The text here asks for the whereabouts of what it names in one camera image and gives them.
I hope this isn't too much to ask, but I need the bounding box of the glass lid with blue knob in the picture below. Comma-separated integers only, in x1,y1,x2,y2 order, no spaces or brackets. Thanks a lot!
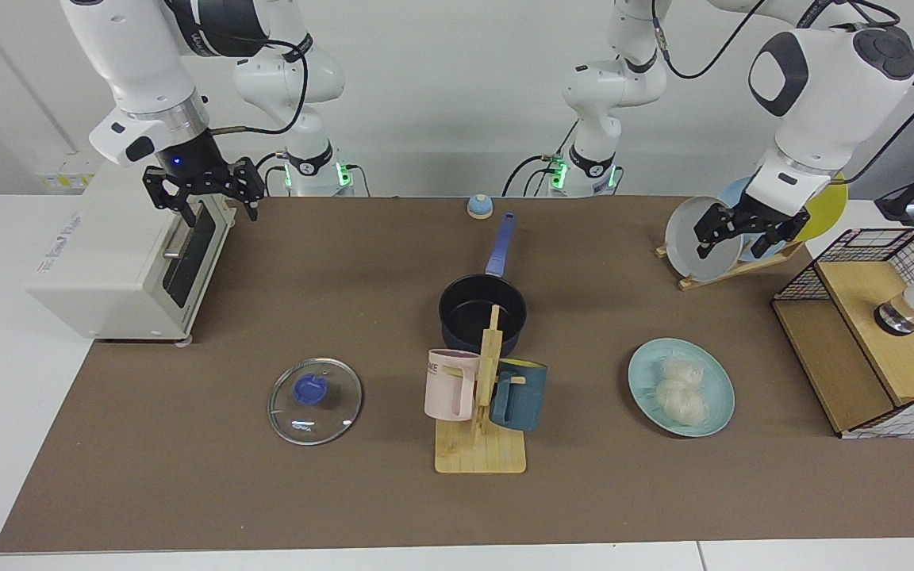
267,358,363,446

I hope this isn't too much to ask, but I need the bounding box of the grey plate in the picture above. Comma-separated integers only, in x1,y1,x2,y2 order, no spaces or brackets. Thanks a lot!
665,196,743,282

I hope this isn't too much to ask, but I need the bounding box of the light blue plate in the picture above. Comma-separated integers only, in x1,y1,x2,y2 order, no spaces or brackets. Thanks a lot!
717,176,797,263

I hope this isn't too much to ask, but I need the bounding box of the wooden plate rack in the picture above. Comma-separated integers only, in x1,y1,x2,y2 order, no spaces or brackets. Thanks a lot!
655,242,805,291

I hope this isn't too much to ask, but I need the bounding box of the yellow plate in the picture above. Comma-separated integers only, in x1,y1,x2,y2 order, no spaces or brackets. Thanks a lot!
792,171,849,243

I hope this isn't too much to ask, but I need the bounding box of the teal plate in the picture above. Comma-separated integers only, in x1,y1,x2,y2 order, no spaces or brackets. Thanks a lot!
628,338,735,438

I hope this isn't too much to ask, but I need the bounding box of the pale toaster oven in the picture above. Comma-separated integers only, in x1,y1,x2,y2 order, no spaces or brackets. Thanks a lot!
26,155,237,347

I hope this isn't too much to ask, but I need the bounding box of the dark blue cup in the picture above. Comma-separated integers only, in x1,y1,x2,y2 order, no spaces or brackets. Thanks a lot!
489,358,548,433

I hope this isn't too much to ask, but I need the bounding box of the pink cup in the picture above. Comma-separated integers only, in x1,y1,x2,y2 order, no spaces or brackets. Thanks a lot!
424,349,482,422

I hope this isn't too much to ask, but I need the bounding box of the brown table cloth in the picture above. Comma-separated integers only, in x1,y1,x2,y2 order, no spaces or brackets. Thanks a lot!
0,196,914,554

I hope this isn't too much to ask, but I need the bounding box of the wooden cup stand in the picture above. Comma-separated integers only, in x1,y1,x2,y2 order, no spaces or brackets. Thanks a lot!
435,305,528,475

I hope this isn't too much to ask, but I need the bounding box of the wire basket with wooden floor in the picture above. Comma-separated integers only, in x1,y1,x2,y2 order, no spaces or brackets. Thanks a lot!
772,228,914,439

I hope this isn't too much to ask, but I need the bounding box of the wall outlet with yellow labels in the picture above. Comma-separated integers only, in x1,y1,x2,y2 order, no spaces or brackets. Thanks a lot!
35,151,107,191

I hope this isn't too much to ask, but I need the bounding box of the black pot with blue handle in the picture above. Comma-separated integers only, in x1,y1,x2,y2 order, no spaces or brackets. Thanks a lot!
439,212,528,359

